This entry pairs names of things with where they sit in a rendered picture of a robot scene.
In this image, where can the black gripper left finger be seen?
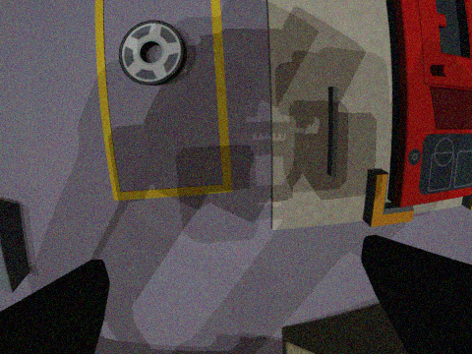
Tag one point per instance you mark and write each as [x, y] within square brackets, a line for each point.
[64, 317]

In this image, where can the black wheel with grey hub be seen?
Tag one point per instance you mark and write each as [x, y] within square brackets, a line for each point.
[134, 47]

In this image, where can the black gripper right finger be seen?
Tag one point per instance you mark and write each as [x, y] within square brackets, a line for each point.
[428, 298]

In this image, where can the yellow rectangular outline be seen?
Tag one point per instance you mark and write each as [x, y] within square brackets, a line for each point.
[221, 91]

